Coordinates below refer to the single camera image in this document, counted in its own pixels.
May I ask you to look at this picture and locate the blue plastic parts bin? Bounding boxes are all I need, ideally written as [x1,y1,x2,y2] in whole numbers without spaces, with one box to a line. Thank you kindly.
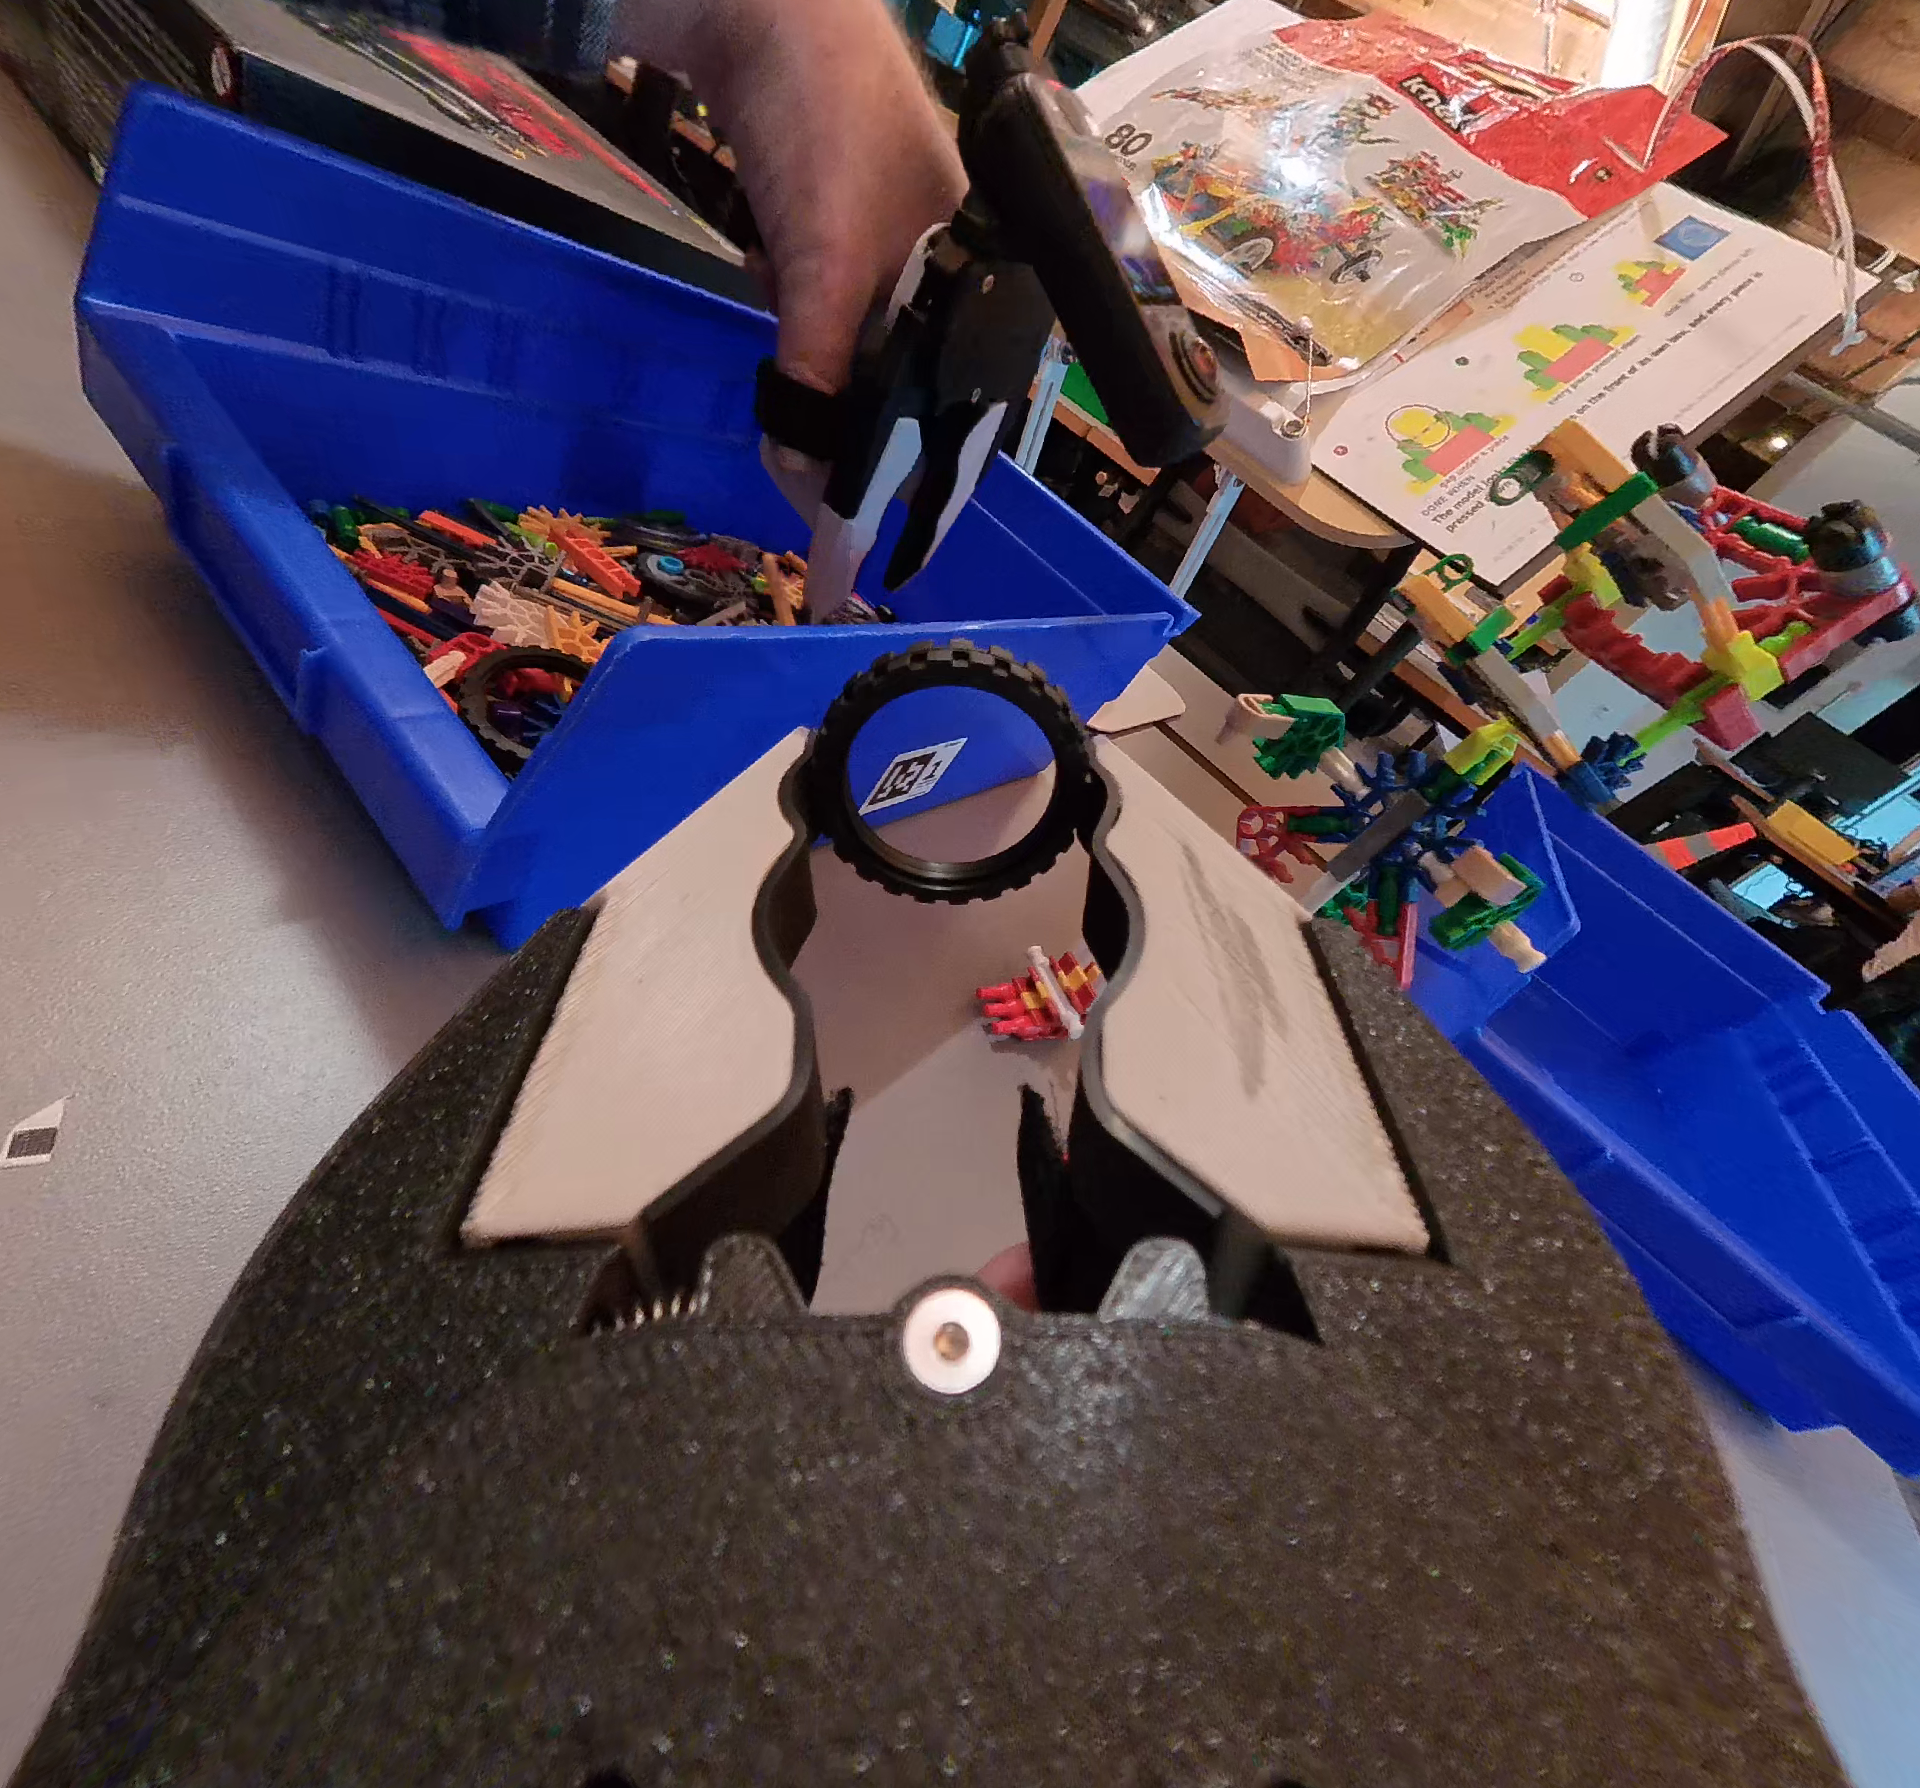
[70,80,1204,952]

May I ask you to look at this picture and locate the clear plastic toy bag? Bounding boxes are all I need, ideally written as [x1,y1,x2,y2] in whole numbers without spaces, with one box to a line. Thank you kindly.
[1077,0,1730,384]

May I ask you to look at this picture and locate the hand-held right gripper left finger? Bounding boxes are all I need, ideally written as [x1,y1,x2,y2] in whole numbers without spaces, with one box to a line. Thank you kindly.
[459,731,858,1314]

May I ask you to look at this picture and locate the white instruction sheet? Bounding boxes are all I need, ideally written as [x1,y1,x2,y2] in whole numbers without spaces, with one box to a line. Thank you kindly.
[1310,180,1885,593]

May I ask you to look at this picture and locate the person's left hand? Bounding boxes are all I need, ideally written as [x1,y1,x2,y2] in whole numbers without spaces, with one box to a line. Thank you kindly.
[739,60,973,395]

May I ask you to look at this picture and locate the black toy box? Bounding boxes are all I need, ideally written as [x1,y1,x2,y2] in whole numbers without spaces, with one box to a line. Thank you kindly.
[156,0,771,315]

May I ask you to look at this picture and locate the black rubber toy tyre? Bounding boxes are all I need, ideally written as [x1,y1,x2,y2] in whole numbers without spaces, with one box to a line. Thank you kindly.
[806,637,1109,909]

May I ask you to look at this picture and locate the pile of colourful toy pieces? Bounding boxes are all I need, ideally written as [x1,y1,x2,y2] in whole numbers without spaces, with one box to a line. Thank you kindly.
[302,494,900,779]

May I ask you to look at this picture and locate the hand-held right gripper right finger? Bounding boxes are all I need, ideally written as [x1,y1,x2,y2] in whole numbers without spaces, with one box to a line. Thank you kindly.
[1017,738,1436,1315]

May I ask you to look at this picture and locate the colourful construction toy model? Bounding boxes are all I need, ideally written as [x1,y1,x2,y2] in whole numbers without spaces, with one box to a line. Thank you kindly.
[1234,414,1920,994]

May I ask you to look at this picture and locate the red yellow toy foot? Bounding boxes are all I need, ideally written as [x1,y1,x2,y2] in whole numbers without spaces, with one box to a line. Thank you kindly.
[971,945,1109,1052]

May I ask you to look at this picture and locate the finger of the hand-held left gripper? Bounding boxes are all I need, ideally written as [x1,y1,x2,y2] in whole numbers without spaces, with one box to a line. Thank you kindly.
[882,389,1017,593]
[763,422,929,624]

